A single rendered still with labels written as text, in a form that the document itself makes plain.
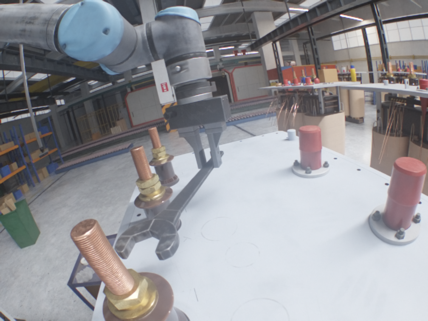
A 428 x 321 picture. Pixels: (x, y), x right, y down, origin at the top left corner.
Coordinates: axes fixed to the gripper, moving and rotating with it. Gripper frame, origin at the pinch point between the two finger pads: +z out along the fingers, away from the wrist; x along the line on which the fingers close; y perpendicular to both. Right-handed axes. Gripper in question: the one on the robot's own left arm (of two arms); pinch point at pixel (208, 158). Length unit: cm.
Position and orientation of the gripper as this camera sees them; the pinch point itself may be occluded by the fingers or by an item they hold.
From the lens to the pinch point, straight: 45.5
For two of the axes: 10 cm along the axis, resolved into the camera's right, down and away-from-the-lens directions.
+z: 2.0, 9.2, 3.4
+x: 9.3, -0.7, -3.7
